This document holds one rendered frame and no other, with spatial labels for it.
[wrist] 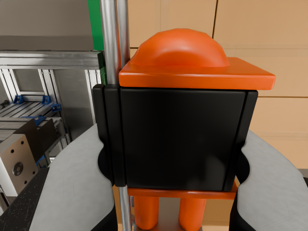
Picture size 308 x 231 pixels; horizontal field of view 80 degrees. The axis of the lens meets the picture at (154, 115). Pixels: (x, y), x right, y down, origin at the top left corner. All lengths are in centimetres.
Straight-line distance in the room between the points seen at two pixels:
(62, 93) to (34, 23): 50
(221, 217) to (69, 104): 112
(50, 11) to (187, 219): 143
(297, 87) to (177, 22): 57
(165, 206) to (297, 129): 95
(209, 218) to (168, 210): 27
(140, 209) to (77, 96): 116
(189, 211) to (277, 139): 94
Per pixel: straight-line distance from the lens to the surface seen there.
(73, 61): 121
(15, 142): 58
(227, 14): 81
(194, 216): 18
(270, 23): 87
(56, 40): 149
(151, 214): 17
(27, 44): 160
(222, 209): 48
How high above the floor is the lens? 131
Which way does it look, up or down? 63 degrees down
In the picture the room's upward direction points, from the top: 176 degrees counter-clockwise
